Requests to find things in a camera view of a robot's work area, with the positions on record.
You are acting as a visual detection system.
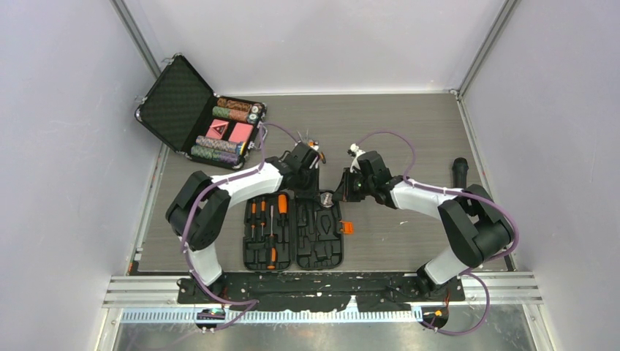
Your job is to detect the red playing card deck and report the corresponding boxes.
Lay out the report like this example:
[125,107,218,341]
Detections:
[227,122,254,143]

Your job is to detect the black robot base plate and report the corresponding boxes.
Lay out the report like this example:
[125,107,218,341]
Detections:
[176,271,466,314]

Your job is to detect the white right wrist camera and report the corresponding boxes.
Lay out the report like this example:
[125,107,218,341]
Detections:
[347,143,365,173]

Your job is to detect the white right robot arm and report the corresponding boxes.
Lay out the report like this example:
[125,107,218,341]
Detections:
[333,144,515,301]

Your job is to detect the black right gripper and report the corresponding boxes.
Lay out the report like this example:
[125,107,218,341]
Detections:
[333,168,375,203]

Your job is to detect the black plastic tool case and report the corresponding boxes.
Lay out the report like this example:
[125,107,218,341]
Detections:
[242,192,354,272]

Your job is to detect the small round tape measure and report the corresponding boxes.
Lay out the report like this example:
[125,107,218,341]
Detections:
[320,192,334,208]

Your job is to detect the black cylinder flashlight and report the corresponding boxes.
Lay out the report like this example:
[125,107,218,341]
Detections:
[451,157,469,189]

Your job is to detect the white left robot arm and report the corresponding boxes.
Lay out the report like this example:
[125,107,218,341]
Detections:
[165,142,322,303]

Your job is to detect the black aluminium poker chip case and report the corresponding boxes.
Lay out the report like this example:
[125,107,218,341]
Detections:
[135,53,267,170]

